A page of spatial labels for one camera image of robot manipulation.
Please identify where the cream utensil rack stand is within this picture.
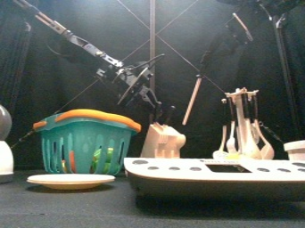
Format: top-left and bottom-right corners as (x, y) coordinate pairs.
(223, 86), (259, 159)

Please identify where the white plastic cup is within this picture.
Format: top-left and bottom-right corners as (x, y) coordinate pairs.
(282, 140), (305, 162)

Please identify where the cream round plate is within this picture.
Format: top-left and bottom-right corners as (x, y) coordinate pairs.
(26, 173), (116, 191)

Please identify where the green toy in basket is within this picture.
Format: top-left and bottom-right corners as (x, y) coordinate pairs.
(90, 147), (116, 174)

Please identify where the cream toy turner black handle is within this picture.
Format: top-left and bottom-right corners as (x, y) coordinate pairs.
(239, 94), (262, 160)

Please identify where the white toy panel with buttons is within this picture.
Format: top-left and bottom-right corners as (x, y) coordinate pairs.
(122, 156), (305, 203)

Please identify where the cream toy sharpener rod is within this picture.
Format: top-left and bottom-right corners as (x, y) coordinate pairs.
(180, 74), (204, 126)

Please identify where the cream toy ladle black handle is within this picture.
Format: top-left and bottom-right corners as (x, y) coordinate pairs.
(251, 94), (276, 160)

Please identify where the black metal stand pole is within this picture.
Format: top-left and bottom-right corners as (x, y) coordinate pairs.
(270, 13), (300, 137)

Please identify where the vertical metal frame pole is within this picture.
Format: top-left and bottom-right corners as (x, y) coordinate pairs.
(148, 0), (157, 90)

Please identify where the cream toy knife block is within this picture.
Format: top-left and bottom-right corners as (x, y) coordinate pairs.
(139, 121), (187, 159)

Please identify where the cream toy spoon black handle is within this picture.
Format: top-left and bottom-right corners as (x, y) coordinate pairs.
(212, 98), (229, 160)

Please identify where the orange toy in basket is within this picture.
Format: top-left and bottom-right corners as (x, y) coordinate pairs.
(60, 150), (77, 174)

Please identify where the teal basket with orange rim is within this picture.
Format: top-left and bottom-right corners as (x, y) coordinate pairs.
(31, 108), (143, 176)

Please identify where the cream toy spatula black handle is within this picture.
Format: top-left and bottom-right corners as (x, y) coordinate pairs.
(224, 103), (238, 155)

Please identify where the black-handled toy knife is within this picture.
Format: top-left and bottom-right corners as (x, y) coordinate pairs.
(163, 105), (177, 126)
(152, 101), (164, 124)

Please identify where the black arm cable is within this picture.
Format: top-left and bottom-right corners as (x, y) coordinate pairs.
(132, 53), (167, 71)

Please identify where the grey and white toy appliance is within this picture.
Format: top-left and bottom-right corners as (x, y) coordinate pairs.
(0, 104), (15, 183)

